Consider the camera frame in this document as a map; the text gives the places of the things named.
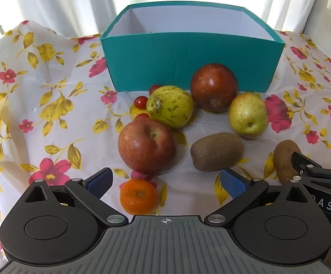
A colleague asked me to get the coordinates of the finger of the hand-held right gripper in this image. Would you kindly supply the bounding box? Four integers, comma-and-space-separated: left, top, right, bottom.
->
289, 175, 331, 192
291, 151, 331, 182

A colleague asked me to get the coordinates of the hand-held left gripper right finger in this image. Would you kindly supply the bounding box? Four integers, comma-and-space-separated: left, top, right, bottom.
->
205, 168, 316, 226

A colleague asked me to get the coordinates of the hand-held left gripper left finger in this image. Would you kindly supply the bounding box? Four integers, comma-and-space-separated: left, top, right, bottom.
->
19, 168, 129, 225

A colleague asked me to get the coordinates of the brown kiwi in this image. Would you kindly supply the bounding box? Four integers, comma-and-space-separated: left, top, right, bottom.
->
190, 132, 245, 172
273, 139, 303, 185

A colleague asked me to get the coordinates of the mandarin orange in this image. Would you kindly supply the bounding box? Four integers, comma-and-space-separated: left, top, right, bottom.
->
119, 179, 157, 215

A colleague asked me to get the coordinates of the streaked red apple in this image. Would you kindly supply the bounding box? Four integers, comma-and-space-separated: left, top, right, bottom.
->
117, 118, 177, 175

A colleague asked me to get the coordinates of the yellow pear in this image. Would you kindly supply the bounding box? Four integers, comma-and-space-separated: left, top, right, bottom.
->
228, 92, 269, 137

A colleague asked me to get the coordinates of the large dark red apple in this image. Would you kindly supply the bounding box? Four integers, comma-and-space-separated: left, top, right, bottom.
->
190, 63, 239, 113

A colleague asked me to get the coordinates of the spotted green pear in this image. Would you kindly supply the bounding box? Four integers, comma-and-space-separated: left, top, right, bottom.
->
146, 85, 195, 129

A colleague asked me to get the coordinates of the teal cardboard box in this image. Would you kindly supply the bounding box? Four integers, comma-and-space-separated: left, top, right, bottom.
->
100, 1, 286, 93

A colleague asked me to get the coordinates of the floral tablecloth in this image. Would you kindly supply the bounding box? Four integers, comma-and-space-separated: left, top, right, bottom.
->
0, 20, 331, 274

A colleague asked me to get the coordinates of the white curtain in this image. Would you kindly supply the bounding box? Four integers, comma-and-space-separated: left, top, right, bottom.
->
0, 0, 331, 39

